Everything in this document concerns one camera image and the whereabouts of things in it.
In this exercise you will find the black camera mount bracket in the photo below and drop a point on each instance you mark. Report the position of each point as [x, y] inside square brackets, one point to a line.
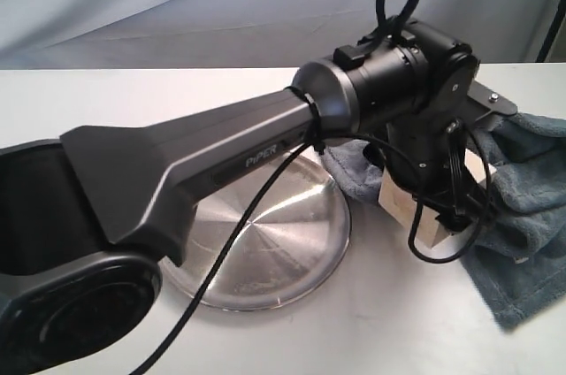
[485, 108]

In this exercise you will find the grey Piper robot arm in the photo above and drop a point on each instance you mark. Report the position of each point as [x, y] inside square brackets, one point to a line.
[86, 218]

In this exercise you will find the blue-grey fleece towel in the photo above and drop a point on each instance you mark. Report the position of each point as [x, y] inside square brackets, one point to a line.
[518, 263]

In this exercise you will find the light wooden cube block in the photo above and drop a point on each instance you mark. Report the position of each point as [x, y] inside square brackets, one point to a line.
[428, 239]

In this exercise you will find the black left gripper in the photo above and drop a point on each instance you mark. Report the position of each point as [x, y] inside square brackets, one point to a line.
[437, 147]

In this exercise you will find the black stand pole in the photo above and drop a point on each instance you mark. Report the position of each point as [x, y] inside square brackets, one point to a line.
[552, 33]

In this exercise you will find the grey backdrop cloth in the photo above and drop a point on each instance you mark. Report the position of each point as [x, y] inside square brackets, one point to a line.
[65, 34]

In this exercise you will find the round stainless steel plate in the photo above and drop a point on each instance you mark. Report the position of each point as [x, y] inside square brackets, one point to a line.
[293, 241]

